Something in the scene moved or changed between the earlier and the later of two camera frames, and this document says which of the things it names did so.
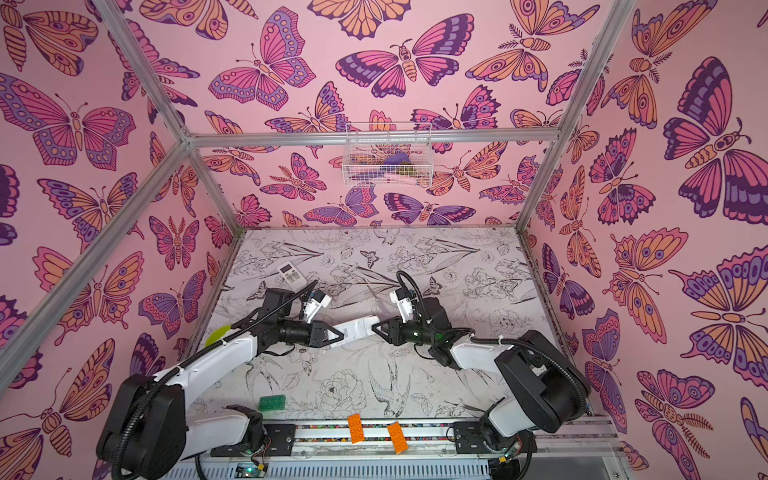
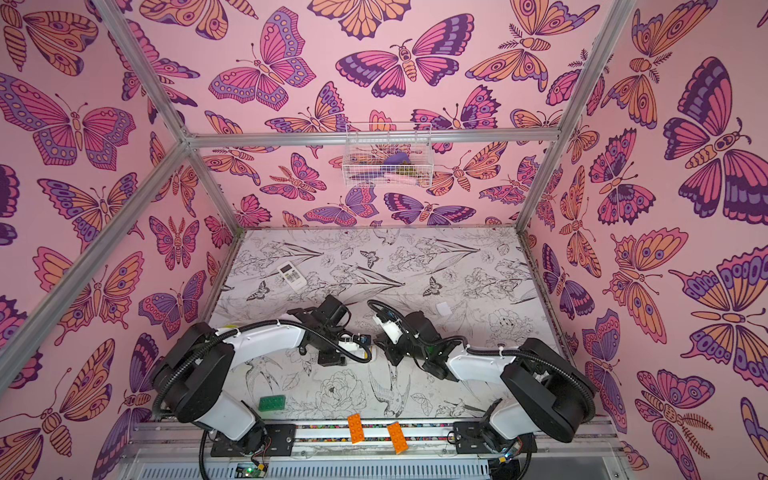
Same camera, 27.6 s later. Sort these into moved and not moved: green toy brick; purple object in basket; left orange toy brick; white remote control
Moved: white remote control
Not moved: purple object in basket; green toy brick; left orange toy brick
